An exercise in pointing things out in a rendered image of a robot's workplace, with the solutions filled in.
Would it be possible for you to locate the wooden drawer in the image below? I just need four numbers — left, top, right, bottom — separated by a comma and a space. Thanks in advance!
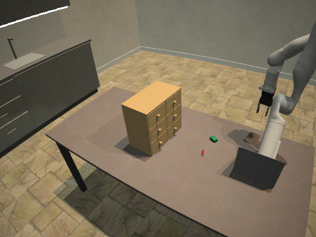
166, 90, 181, 114
167, 117, 181, 139
166, 104, 181, 127
151, 131, 167, 154
150, 117, 166, 142
148, 102, 165, 129

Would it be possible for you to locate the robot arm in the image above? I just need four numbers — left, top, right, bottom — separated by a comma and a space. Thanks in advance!
257, 21, 316, 159

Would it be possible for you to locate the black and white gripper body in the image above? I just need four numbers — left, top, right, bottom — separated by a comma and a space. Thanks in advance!
259, 78, 277, 107

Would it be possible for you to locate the small brown wooden chest of drawers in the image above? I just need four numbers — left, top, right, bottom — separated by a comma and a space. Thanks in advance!
121, 81, 181, 156

